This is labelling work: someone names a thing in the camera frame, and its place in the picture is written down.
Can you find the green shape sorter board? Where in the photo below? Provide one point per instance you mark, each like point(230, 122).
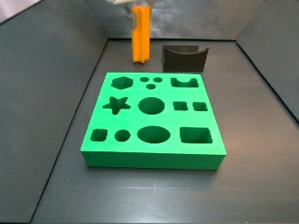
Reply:
point(152, 122)

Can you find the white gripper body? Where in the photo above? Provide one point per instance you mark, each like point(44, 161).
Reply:
point(131, 1)

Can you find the orange star prism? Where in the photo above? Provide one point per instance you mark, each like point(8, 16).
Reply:
point(140, 33)

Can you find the black curved bracket stand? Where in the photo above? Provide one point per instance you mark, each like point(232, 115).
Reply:
point(183, 58)

